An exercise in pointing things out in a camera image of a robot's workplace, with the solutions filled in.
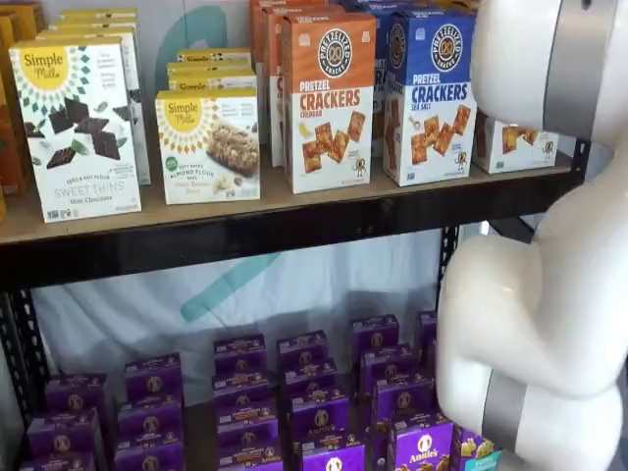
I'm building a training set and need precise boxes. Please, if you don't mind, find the purple Annie's snack box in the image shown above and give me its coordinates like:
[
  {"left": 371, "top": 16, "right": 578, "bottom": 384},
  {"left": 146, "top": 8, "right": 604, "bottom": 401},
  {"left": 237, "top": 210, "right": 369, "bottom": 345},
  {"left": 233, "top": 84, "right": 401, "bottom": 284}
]
[
  {"left": 26, "top": 409, "right": 103, "bottom": 456},
  {"left": 211, "top": 373, "right": 272, "bottom": 408},
  {"left": 277, "top": 329, "right": 330, "bottom": 372},
  {"left": 214, "top": 402, "right": 280, "bottom": 445},
  {"left": 360, "top": 345, "right": 416, "bottom": 385},
  {"left": 117, "top": 399, "right": 185, "bottom": 444},
  {"left": 350, "top": 313, "right": 400, "bottom": 352},
  {"left": 371, "top": 377, "right": 436, "bottom": 428},
  {"left": 115, "top": 439, "right": 187, "bottom": 471},
  {"left": 416, "top": 311, "right": 440, "bottom": 374},
  {"left": 19, "top": 449, "right": 98, "bottom": 471},
  {"left": 288, "top": 392, "right": 352, "bottom": 441},
  {"left": 125, "top": 352, "right": 184, "bottom": 404},
  {"left": 283, "top": 367, "right": 341, "bottom": 401},
  {"left": 213, "top": 334, "right": 268, "bottom": 378},
  {"left": 46, "top": 375, "right": 110, "bottom": 419}
]

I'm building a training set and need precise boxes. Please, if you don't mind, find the purple Annie's box orange label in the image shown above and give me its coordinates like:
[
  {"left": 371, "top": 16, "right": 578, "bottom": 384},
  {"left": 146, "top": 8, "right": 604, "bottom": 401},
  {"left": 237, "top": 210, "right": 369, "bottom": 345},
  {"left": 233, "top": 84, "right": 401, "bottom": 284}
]
[{"left": 217, "top": 441, "right": 286, "bottom": 471}]

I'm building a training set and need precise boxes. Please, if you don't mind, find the Simple Mills almond bars box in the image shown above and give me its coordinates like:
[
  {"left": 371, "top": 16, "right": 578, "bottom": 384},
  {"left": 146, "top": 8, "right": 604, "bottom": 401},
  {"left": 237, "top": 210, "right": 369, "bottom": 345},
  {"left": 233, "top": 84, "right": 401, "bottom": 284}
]
[
  {"left": 166, "top": 61, "right": 259, "bottom": 98},
  {"left": 176, "top": 47, "right": 254, "bottom": 69},
  {"left": 154, "top": 89, "right": 261, "bottom": 206}
]

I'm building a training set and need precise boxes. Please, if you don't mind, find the orange snack box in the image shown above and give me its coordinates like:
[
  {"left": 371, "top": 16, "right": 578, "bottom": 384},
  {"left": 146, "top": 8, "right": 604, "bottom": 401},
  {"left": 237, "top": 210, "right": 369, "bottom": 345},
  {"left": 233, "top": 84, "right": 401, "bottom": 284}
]
[
  {"left": 0, "top": 0, "right": 46, "bottom": 43},
  {"left": 0, "top": 12, "right": 29, "bottom": 197}
]

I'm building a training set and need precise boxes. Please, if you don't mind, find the white backdrop cloth teal logo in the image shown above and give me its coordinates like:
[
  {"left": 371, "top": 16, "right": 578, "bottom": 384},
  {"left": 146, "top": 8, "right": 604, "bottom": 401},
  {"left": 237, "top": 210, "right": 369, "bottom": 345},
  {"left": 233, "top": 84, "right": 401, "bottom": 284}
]
[{"left": 28, "top": 0, "right": 536, "bottom": 389}]

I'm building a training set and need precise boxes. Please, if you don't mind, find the yellow white pretzel crackers box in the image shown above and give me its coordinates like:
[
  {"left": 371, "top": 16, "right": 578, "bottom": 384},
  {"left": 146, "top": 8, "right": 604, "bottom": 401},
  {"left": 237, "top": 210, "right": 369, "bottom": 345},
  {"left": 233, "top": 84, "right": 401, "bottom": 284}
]
[{"left": 471, "top": 110, "right": 560, "bottom": 176}]

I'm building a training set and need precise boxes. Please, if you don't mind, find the purple Annie's box brown label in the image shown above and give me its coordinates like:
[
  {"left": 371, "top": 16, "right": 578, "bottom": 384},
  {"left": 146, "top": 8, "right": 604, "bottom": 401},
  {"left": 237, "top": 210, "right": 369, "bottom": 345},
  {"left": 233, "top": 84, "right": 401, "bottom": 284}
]
[{"left": 390, "top": 420, "right": 455, "bottom": 471}]

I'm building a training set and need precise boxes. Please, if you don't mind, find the purple Annie's box teal label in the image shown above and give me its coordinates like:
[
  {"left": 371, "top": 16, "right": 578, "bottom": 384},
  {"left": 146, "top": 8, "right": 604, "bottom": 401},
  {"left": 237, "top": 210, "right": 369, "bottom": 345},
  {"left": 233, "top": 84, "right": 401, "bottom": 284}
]
[{"left": 450, "top": 425, "right": 503, "bottom": 471}]

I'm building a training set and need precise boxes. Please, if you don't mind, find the Simple Mills Sweet Thins box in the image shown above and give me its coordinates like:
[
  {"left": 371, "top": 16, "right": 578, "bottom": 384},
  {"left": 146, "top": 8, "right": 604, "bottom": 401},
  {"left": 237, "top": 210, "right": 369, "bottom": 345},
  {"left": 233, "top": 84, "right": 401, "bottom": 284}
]
[
  {"left": 8, "top": 34, "right": 143, "bottom": 225},
  {"left": 58, "top": 6, "right": 138, "bottom": 21},
  {"left": 54, "top": 13, "right": 139, "bottom": 30},
  {"left": 34, "top": 26, "right": 153, "bottom": 187},
  {"left": 47, "top": 19, "right": 141, "bottom": 94}
]

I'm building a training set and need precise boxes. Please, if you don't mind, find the blue pretzel crackers box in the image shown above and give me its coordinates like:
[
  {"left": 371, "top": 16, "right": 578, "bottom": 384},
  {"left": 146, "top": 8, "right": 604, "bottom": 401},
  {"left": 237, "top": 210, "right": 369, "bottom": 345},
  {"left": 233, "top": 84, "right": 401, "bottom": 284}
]
[
  {"left": 338, "top": 0, "right": 478, "bottom": 17},
  {"left": 371, "top": 9, "right": 394, "bottom": 159},
  {"left": 382, "top": 9, "right": 478, "bottom": 187}
]

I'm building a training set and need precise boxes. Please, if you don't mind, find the orange pretzel crackers box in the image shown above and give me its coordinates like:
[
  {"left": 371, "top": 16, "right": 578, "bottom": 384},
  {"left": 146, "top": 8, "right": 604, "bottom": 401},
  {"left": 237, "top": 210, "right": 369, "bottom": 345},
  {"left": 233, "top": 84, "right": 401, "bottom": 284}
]
[
  {"left": 259, "top": 4, "right": 296, "bottom": 171},
  {"left": 281, "top": 10, "right": 378, "bottom": 195}
]

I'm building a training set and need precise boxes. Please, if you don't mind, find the purple Annie's box yellow label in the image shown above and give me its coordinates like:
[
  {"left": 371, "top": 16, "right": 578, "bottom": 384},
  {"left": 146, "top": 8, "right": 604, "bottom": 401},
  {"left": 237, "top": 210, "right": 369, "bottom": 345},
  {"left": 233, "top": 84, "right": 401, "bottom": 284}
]
[{"left": 292, "top": 431, "right": 367, "bottom": 471}]

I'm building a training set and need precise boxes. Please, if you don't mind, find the black metal shelf rack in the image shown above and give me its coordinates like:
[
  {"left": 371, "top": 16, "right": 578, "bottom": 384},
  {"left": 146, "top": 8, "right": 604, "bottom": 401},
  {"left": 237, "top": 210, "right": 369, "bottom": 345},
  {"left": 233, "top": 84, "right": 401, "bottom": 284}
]
[{"left": 0, "top": 139, "right": 593, "bottom": 471}]

